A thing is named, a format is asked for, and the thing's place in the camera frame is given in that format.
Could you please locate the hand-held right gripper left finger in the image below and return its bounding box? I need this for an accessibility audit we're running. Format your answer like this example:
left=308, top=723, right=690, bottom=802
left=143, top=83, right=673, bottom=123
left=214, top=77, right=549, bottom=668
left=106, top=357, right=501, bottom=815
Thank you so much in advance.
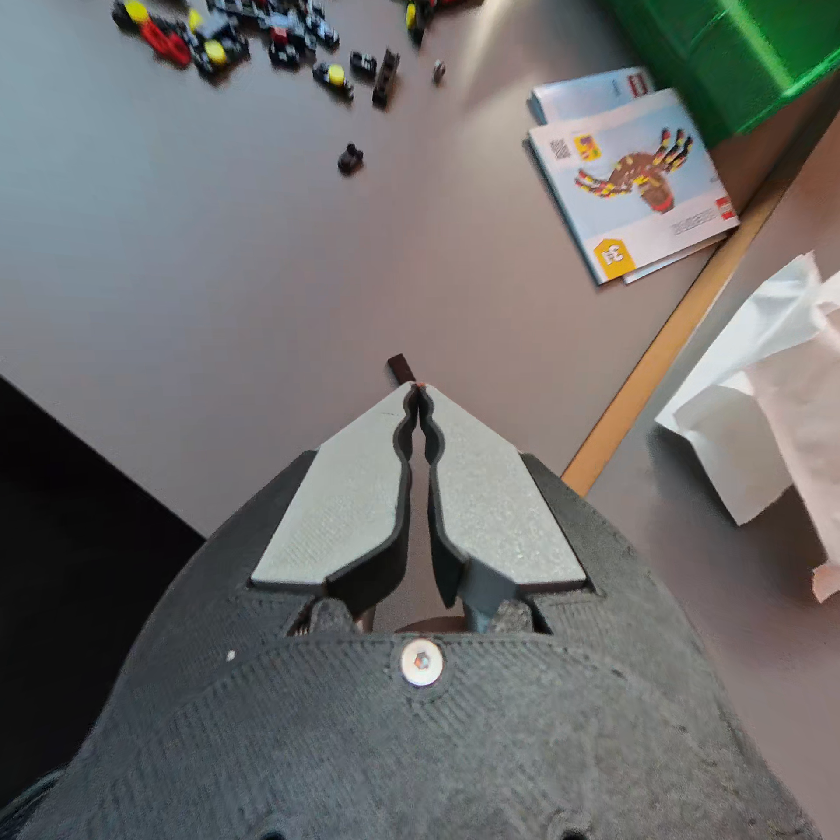
left=250, top=384, right=418, bottom=613

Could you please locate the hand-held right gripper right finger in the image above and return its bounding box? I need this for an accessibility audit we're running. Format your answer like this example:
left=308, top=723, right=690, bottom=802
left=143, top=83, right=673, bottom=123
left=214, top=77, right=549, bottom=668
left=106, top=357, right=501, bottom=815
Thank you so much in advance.
left=420, top=384, right=589, bottom=618

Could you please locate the pile of lego pieces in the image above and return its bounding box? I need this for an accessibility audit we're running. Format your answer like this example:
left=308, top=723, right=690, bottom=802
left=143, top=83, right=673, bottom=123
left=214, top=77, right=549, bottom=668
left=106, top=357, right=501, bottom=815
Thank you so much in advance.
left=112, top=0, right=480, bottom=178

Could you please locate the crumpled white paper bag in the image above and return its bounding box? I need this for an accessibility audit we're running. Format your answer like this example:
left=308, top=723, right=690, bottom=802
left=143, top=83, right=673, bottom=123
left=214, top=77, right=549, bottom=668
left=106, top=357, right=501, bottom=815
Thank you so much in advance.
left=654, top=254, right=840, bottom=605

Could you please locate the closed instruction booklet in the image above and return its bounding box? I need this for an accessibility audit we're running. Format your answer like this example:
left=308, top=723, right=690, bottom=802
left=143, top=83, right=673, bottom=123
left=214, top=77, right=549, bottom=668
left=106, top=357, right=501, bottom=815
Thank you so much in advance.
left=528, top=90, right=740, bottom=286

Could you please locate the blue instruction booklet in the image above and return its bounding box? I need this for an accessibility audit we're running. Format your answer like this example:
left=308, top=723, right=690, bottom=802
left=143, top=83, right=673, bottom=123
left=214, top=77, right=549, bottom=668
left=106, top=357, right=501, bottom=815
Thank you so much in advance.
left=531, top=66, right=657, bottom=128

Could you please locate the green plastic bin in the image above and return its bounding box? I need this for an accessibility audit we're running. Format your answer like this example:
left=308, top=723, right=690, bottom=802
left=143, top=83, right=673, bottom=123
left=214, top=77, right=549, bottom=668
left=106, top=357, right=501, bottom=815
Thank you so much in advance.
left=604, top=0, right=840, bottom=148

